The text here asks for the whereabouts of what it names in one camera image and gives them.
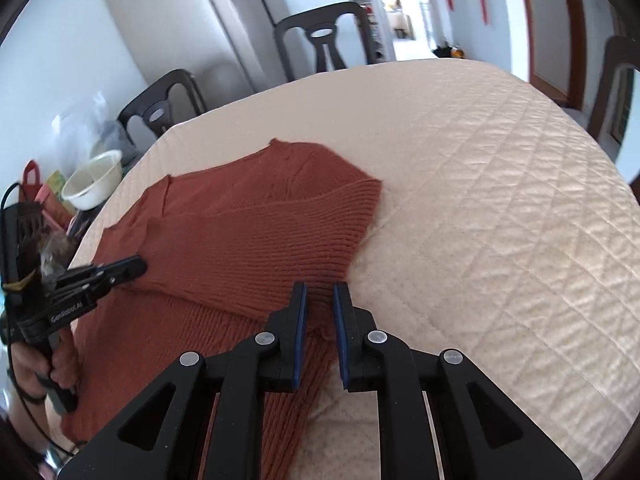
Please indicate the person's left forearm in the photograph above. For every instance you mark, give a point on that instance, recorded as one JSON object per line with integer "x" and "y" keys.
{"x": 27, "y": 425}

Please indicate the white bowl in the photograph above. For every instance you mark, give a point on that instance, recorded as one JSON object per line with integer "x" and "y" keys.
{"x": 95, "y": 180}

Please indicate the rust knit sweater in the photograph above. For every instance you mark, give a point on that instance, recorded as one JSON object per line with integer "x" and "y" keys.
{"x": 240, "y": 240}

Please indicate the dark plastic chair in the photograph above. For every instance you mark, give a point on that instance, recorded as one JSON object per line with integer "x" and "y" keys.
{"x": 350, "y": 25}
{"x": 177, "y": 90}

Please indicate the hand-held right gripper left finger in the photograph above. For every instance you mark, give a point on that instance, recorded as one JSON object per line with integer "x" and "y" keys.
{"x": 299, "y": 332}

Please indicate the white refrigerator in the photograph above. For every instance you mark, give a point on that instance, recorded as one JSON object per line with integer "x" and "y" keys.
{"x": 175, "y": 25}

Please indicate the clear plastic bag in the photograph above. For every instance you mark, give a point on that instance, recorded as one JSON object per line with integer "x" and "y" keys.
{"x": 85, "y": 130}

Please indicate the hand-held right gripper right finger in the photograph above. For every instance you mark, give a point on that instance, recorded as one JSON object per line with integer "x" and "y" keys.
{"x": 341, "y": 340}

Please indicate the wooden door frame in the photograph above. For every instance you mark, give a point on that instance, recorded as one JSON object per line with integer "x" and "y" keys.
{"x": 575, "y": 35}

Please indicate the dark wooden chair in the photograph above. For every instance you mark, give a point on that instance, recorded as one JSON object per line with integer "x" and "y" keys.
{"x": 607, "y": 85}

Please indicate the beige quilted blanket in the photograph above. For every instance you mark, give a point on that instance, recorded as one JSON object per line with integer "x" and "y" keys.
{"x": 475, "y": 185}

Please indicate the red bag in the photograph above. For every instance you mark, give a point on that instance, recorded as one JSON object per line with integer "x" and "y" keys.
{"x": 31, "y": 175}

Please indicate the person's left hand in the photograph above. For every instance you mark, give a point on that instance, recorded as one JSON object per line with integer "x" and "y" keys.
{"x": 62, "y": 360}

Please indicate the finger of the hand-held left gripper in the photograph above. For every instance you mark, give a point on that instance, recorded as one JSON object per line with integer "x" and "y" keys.
{"x": 122, "y": 267}

